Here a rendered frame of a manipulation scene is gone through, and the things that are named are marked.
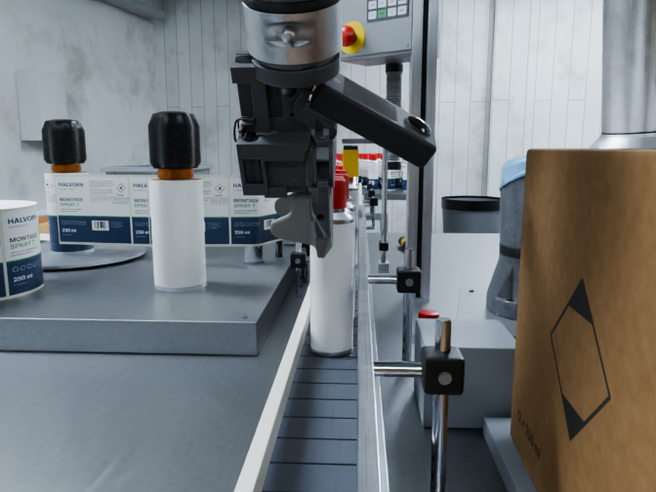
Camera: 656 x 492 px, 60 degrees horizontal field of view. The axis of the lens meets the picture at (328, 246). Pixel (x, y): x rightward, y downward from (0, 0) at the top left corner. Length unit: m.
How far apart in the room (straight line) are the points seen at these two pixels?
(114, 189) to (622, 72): 0.94
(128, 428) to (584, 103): 5.28
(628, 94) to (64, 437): 0.72
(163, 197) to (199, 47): 5.34
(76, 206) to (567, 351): 1.08
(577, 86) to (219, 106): 3.41
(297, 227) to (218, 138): 5.59
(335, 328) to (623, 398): 0.39
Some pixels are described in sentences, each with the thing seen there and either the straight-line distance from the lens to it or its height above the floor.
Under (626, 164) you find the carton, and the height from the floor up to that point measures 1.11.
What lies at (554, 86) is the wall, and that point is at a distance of 5.64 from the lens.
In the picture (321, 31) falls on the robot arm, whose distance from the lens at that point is 0.45.
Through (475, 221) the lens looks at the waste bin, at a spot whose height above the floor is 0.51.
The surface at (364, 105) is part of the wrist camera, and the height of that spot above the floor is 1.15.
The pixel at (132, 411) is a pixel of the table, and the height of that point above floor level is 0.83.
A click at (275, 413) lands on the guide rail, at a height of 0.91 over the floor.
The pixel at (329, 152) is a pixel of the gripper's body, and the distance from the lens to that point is 0.49.
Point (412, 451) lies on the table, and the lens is 0.60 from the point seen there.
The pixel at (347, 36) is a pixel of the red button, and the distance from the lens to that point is 1.13.
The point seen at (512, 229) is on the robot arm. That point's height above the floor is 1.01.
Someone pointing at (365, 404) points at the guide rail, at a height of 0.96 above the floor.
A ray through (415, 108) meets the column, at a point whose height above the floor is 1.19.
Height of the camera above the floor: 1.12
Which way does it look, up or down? 10 degrees down
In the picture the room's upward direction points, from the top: straight up
